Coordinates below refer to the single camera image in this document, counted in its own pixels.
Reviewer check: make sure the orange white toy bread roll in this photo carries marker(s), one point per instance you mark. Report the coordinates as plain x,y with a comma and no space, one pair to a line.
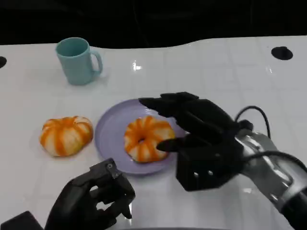
141,129
64,136

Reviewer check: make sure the lilac plate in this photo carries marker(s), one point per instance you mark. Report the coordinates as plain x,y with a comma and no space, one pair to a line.
110,143

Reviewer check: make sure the pale green mug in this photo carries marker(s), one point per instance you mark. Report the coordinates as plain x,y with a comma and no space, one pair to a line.
74,67

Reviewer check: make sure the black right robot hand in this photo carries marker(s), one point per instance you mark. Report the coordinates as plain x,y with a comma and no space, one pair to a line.
206,134

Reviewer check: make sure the black backdrop cloth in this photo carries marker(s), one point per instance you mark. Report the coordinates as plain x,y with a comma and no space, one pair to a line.
144,19

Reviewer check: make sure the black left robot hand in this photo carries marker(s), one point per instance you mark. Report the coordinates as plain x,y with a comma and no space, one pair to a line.
72,201

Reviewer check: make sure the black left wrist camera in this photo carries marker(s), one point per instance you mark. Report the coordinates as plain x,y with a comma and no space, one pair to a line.
21,221

